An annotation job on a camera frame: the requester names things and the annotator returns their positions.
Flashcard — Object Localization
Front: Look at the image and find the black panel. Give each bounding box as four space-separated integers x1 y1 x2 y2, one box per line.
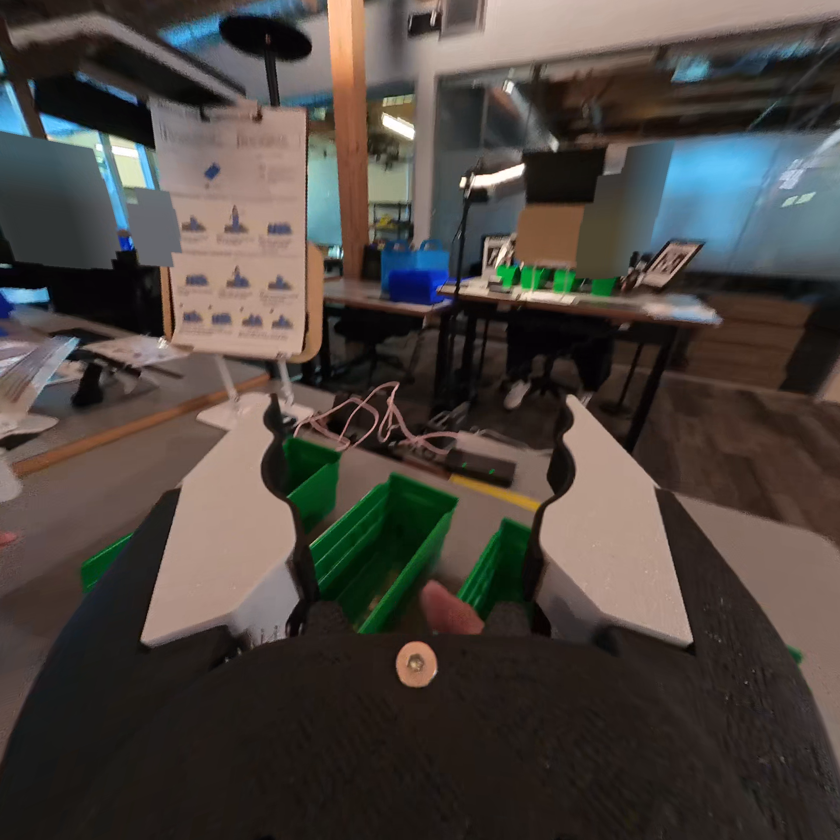
524 147 608 204

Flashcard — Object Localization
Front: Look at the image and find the black power bank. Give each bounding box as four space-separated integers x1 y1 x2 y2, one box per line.
446 453 518 488

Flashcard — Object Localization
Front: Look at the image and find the plain cardboard box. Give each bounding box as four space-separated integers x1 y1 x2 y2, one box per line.
689 320 815 347
686 366 811 391
688 343 815 370
689 292 815 324

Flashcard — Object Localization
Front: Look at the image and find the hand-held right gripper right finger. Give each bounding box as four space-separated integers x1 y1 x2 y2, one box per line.
521 394 694 649

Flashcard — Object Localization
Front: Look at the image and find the instruction poster board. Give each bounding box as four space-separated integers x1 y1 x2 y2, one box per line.
150 98 326 431

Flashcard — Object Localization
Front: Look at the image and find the stack of blue bins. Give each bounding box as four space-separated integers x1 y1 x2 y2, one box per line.
381 239 454 304

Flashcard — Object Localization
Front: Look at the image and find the wooden top desk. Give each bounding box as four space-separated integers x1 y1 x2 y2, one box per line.
436 276 723 454
322 276 454 388

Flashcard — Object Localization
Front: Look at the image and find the grey table wood edge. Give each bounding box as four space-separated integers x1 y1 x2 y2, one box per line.
13 308 273 476

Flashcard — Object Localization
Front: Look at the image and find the pink cable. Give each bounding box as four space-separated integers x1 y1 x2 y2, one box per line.
292 382 460 454

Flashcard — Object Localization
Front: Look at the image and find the yellow tape strip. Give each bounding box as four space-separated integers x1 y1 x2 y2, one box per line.
449 474 542 513

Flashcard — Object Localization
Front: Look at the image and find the plain wooden post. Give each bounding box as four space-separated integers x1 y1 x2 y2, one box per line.
327 0 370 280

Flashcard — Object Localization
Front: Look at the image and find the black floor lamp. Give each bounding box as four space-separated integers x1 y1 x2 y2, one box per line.
220 14 312 109

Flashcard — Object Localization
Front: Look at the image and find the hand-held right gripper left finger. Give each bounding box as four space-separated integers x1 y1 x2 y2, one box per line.
140 392 322 647

